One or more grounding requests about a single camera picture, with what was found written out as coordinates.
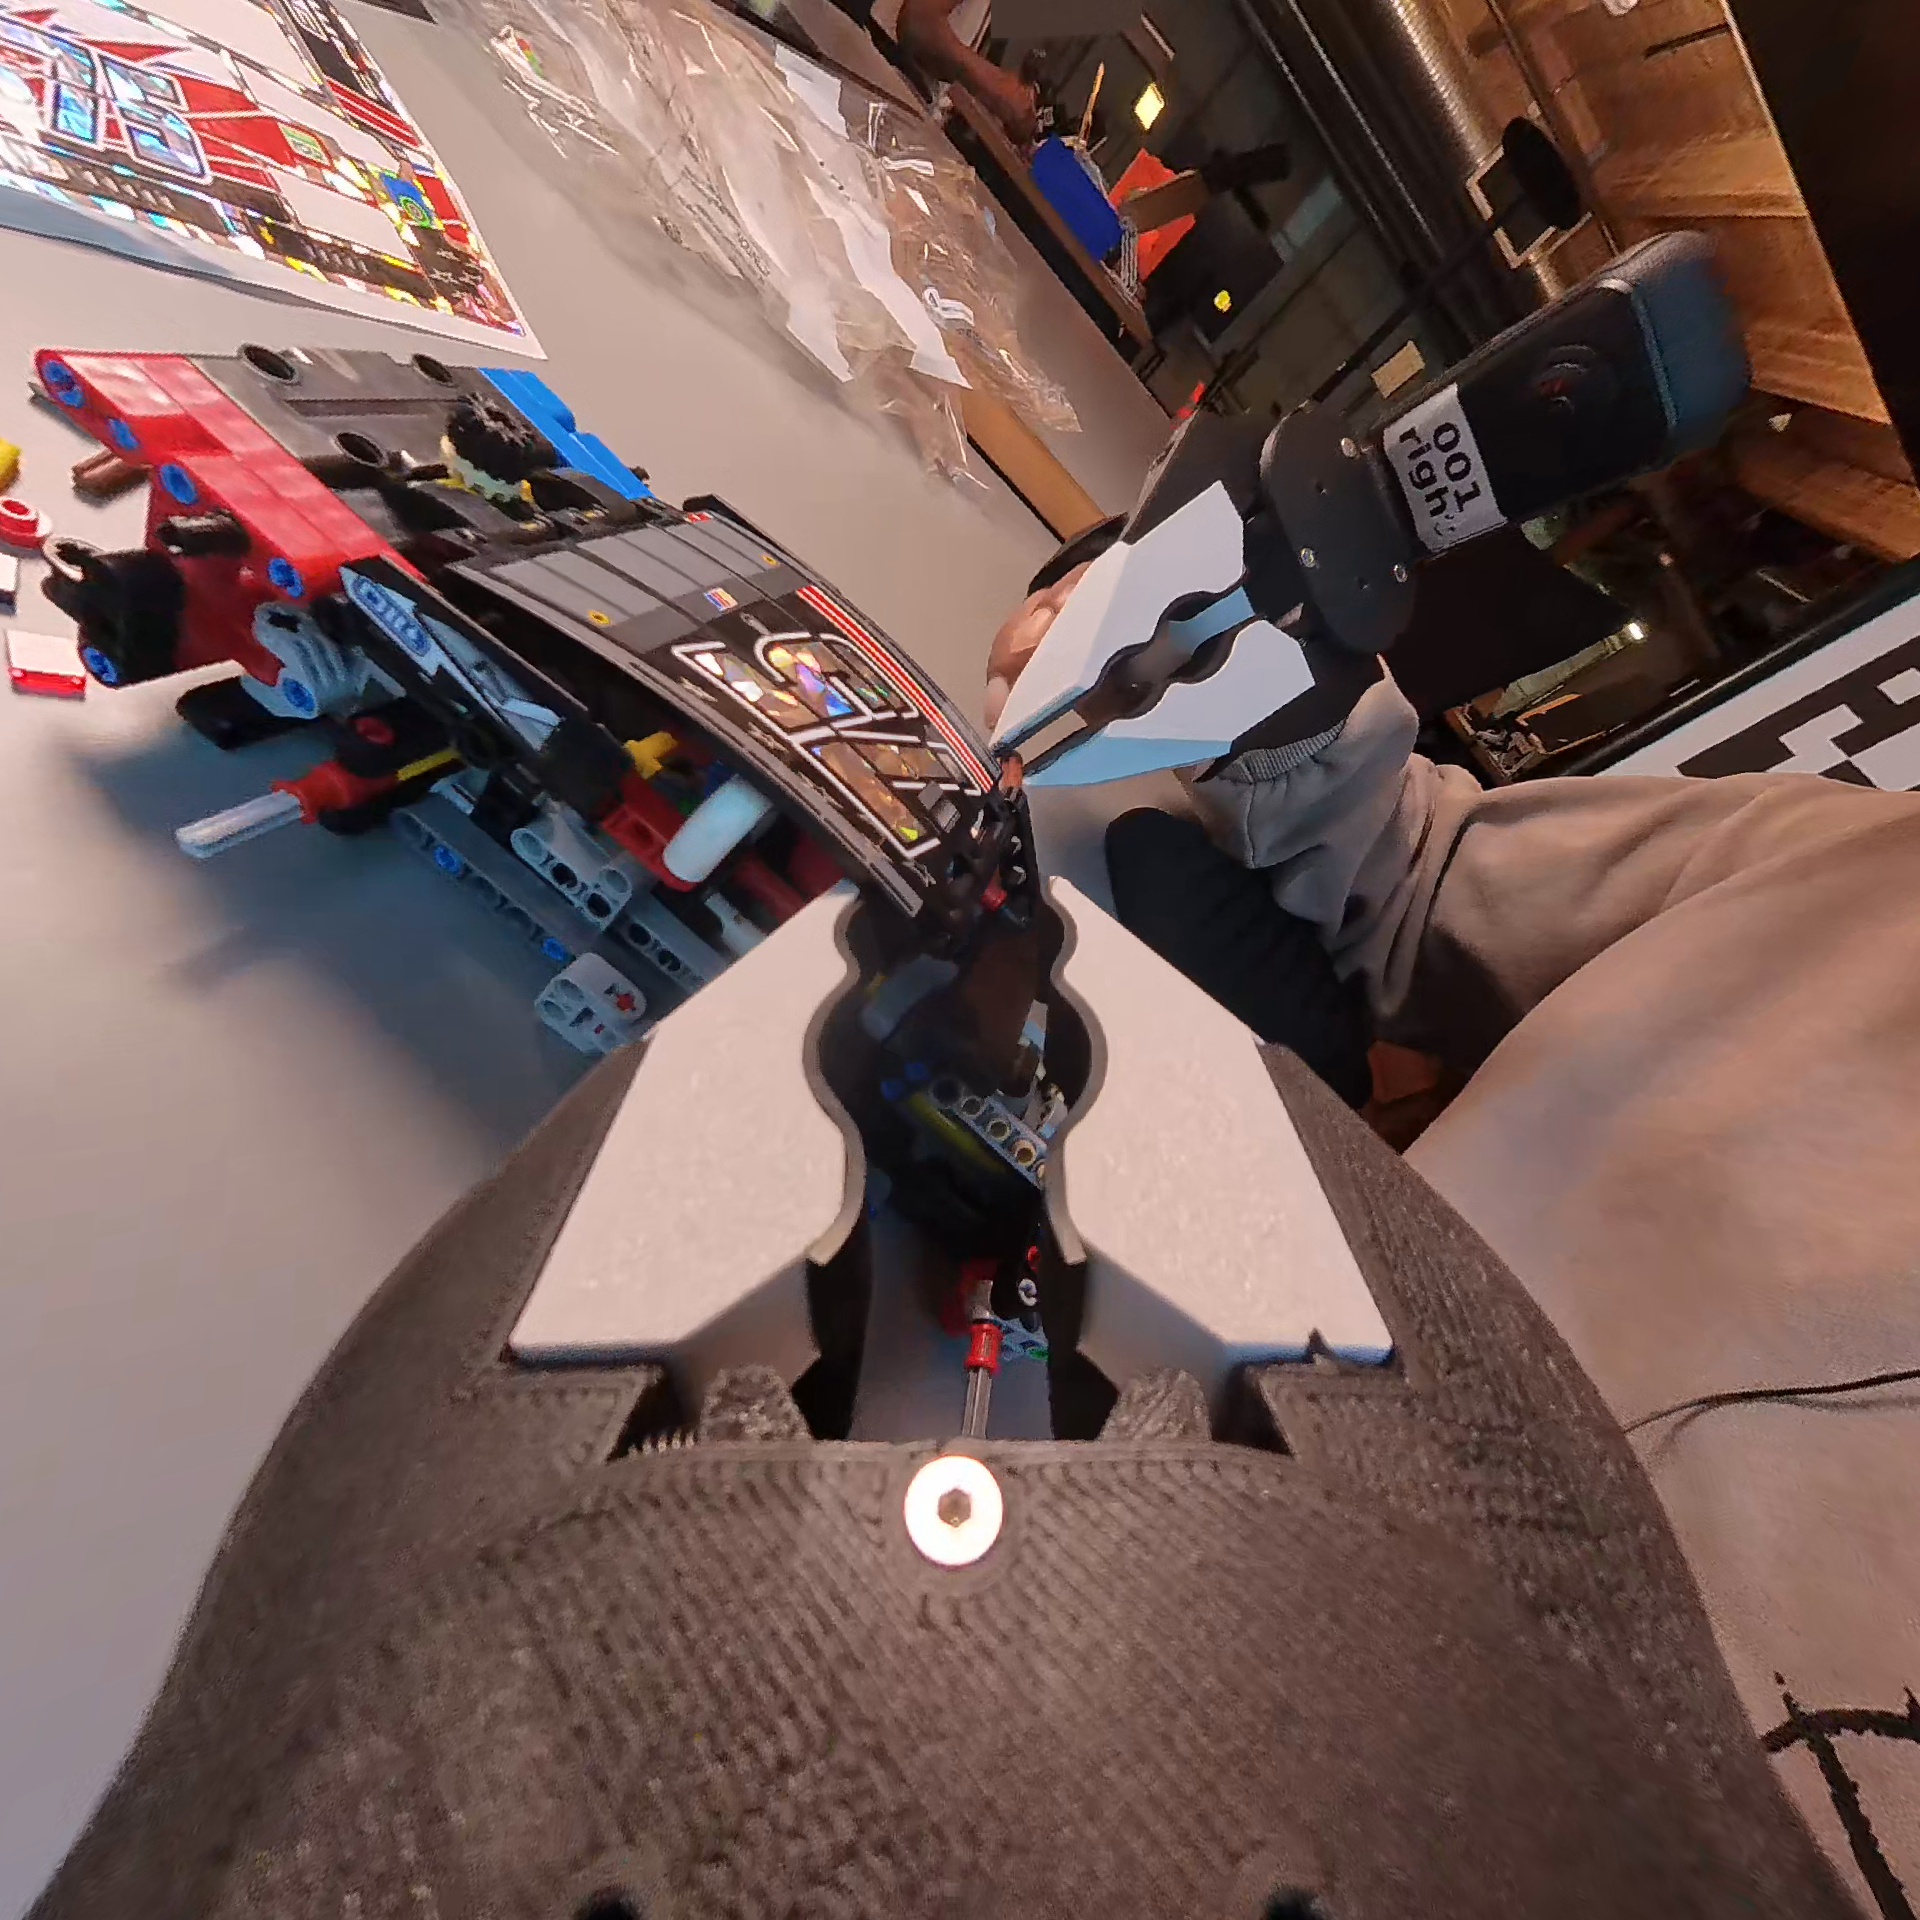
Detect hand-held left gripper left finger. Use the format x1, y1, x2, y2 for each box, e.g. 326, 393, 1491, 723
508, 892, 874, 1368

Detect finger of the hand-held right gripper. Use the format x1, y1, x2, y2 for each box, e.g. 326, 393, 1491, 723
987, 479, 1253, 749
1023, 614, 1326, 788

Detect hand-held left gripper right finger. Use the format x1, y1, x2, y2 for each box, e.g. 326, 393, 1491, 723
1042, 872, 1397, 1373

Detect lego car model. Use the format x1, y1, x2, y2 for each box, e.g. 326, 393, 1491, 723
33, 342, 1103, 1441

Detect person's right forearm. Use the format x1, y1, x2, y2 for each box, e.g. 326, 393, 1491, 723
1185, 671, 1920, 1081

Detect pile of small lego pieces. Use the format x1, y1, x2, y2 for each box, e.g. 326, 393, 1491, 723
0, 433, 153, 700

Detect person's right hand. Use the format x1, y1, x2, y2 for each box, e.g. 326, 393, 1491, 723
983, 516, 1129, 723

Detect blue crate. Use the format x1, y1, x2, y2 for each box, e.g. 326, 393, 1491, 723
1031, 134, 1126, 261

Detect white black printed board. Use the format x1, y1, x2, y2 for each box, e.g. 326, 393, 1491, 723
1598, 561, 1920, 788

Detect crumpled clear plastic bags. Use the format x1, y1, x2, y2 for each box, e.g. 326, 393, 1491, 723
450, 0, 1087, 496

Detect holographic sticker sheet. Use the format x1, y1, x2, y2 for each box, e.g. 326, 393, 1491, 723
0, 0, 543, 361

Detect metal ventilation duct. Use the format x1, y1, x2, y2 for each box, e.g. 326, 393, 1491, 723
1319, 0, 1567, 308

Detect thin black cable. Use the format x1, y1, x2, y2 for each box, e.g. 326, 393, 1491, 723
1628, 1363, 1920, 1439

